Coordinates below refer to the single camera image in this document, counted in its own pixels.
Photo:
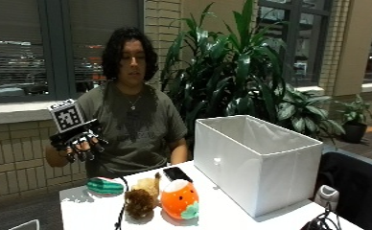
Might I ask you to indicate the brown fuzzy plush toy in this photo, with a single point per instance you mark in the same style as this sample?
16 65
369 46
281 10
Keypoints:
138 202

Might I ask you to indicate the green striped plush toy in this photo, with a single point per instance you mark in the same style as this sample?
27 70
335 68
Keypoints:
105 187

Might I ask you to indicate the orange strawberry plush toy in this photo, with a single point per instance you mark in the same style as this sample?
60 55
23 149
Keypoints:
177 198

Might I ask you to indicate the small plant in black pot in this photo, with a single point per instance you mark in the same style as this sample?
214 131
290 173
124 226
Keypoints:
355 124

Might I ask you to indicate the tall green leafy plant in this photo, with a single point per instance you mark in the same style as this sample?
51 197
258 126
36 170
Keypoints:
229 70

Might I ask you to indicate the variegated leafy plant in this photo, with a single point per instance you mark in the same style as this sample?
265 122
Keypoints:
305 111

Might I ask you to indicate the the person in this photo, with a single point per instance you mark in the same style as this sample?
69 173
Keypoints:
144 131

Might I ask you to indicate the window with grey blinds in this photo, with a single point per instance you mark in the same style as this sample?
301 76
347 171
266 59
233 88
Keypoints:
97 41
12 48

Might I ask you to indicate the black smartphone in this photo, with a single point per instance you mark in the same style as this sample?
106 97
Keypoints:
177 174

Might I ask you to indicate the tan plush toy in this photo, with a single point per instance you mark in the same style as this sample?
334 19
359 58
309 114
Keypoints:
148 185

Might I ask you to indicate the white grey device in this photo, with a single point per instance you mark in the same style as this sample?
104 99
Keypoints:
326 196

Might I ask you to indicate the white marker cube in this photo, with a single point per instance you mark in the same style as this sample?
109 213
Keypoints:
66 116

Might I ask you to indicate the white fabric storage box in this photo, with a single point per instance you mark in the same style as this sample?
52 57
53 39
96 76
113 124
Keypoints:
254 172

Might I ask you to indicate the black chair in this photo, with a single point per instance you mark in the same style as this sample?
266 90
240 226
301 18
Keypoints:
361 191

